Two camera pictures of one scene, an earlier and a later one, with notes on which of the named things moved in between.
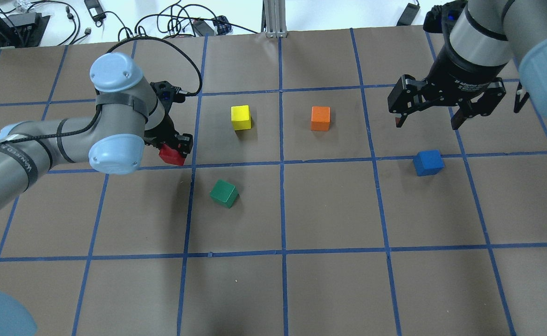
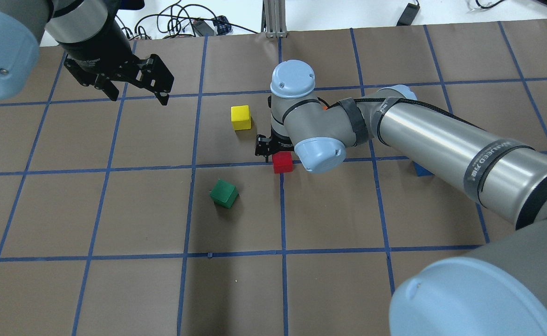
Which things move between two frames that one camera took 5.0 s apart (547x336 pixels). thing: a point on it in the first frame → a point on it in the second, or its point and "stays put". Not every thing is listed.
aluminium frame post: (273, 23) stays put
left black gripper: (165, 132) → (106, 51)
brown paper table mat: (303, 207) stays put
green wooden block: (224, 193) stays put
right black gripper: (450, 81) → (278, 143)
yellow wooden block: (240, 117) stays put
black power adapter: (409, 14) stays put
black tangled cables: (180, 18) stays put
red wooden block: (171, 156) → (282, 162)
